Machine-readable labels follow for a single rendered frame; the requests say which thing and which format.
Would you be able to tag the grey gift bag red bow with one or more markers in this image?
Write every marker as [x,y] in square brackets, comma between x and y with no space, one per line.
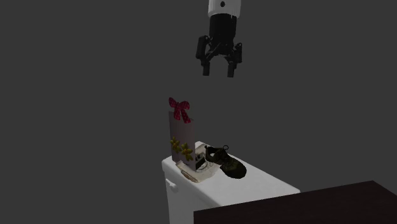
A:
[183,133]

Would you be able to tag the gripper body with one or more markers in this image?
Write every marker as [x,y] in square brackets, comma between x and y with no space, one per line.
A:
[222,29]

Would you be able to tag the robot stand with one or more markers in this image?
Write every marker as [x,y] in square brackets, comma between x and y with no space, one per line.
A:
[310,208]

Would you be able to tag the white beige flat box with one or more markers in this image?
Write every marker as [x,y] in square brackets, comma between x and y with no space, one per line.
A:
[203,172]

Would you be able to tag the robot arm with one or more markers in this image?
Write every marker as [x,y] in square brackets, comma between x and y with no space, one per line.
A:
[229,7]

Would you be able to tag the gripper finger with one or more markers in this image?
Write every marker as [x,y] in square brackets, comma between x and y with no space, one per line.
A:
[203,52]
[234,59]

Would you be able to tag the dark green shoe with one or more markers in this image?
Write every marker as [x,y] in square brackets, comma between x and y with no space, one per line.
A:
[231,166]

